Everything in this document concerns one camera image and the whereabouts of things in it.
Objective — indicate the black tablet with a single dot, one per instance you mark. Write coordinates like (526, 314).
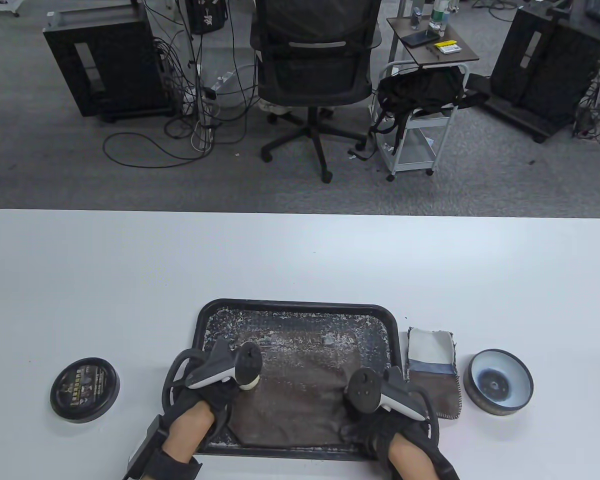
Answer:
(420, 38)

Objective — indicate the black leather care cream tin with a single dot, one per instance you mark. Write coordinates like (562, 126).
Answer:
(500, 382)

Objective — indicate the white trolley base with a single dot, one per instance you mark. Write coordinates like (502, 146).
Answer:
(2, 5)

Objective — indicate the black forearm sensor box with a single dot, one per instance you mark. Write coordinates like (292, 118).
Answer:
(145, 445)

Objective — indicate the left black white controller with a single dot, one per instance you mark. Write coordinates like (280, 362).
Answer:
(220, 365)

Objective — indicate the green label bottle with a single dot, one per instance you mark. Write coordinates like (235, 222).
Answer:
(439, 20)

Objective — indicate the right black white controller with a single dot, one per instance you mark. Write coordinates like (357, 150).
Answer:
(365, 390)

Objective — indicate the black plastic tray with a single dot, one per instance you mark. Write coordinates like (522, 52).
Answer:
(300, 312)

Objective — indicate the yellow box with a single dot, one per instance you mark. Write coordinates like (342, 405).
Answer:
(448, 47)

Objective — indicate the person's left forearm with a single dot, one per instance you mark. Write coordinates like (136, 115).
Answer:
(185, 435)

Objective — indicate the person's right forearm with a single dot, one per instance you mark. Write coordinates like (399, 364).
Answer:
(412, 460)

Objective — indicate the white rolling cart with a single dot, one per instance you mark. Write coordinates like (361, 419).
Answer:
(415, 150)

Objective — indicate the small brown side table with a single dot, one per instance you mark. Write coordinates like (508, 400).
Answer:
(455, 57)

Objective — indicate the black hanging bag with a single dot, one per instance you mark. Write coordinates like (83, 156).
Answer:
(207, 17)

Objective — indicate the black labelled tin lid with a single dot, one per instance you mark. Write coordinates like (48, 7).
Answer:
(85, 390)

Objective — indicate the brown leather bag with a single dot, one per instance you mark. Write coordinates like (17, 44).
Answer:
(300, 395)

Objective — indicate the yellow round sponge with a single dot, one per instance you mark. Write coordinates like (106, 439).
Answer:
(249, 385)

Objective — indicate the grey polishing cloth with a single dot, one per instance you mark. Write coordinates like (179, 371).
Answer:
(432, 390)

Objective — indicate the white power strip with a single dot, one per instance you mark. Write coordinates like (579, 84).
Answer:
(202, 137)
(223, 81)

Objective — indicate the person's right hand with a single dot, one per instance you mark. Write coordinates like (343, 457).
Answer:
(380, 430)

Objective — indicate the black computer tower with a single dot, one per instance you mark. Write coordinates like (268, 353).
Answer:
(115, 65)
(545, 75)

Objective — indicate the black backpack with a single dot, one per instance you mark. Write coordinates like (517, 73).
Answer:
(420, 90)

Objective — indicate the person's left hand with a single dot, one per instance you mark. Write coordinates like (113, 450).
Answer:
(210, 395)

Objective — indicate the white desk leg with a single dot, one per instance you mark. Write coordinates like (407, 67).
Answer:
(192, 50)

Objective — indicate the black office chair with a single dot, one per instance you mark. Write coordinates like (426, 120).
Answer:
(312, 75)

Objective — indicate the black white controller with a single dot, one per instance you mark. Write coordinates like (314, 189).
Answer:
(365, 390)
(220, 365)

